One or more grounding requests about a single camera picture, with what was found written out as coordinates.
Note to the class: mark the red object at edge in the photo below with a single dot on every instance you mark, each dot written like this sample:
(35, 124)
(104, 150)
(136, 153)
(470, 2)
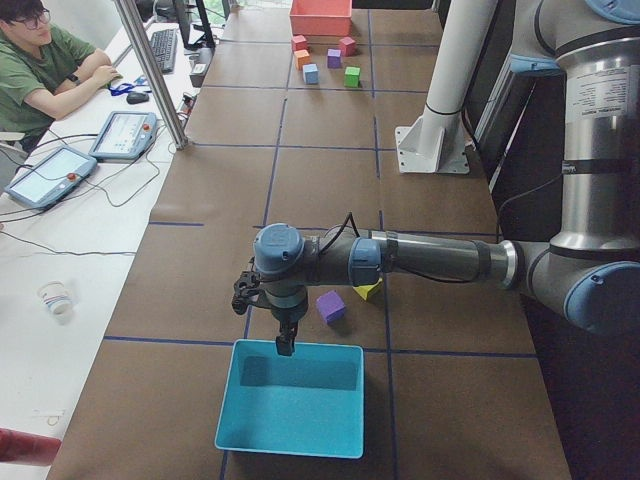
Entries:
(25, 448)

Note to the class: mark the green foam block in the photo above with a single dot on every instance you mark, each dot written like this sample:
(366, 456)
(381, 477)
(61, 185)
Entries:
(352, 77)

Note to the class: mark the white camera pole base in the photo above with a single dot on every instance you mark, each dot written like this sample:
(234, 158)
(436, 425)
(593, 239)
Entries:
(435, 142)

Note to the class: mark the teal plastic bin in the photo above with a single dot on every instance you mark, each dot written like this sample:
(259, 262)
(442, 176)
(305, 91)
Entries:
(308, 404)

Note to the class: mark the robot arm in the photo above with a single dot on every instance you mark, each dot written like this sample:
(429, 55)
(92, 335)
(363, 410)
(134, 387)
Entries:
(588, 272)

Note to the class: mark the teach pendant far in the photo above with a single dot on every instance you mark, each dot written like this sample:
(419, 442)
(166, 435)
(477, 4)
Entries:
(124, 137)

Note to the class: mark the yellow foam block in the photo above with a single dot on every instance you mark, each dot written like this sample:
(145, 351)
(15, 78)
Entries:
(367, 292)

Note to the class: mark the aluminium frame post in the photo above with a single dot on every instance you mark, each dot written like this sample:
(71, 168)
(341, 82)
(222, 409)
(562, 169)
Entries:
(136, 33)

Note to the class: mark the purple foam block far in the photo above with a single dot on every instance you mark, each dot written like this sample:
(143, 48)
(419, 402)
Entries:
(334, 58)

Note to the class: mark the purple foam block near bin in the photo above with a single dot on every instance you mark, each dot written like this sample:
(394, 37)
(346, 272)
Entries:
(330, 306)

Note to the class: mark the dark red foam block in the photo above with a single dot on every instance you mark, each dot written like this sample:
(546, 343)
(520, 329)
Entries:
(298, 43)

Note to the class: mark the teach pendant near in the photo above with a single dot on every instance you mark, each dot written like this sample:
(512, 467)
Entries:
(52, 178)

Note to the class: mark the light blue foam block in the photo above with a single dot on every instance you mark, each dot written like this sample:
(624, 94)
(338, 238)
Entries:
(310, 74)

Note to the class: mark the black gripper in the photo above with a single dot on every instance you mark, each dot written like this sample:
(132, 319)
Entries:
(285, 315)

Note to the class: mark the black monitor stand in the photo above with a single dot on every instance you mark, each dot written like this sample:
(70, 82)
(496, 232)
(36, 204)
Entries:
(194, 24)

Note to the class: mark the gripper camera mount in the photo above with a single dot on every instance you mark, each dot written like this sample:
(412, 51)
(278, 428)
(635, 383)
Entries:
(248, 293)

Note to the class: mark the paper cup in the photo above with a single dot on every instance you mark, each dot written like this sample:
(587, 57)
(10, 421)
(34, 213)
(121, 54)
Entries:
(58, 301)

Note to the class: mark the seated person green shirt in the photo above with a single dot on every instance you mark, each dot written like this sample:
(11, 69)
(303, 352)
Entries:
(47, 73)

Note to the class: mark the orange foam block far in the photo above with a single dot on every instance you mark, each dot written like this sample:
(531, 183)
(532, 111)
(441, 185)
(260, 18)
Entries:
(302, 57)

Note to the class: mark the teach pendant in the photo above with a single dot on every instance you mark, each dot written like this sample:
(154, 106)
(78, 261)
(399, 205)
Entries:
(124, 137)
(52, 178)

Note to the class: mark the red plastic bin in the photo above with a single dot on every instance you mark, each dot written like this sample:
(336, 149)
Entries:
(321, 17)

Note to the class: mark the black computer mouse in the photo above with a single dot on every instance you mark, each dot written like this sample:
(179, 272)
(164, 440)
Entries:
(134, 97)

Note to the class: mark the black keyboard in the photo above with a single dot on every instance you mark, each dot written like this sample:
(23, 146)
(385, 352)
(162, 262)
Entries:
(163, 44)

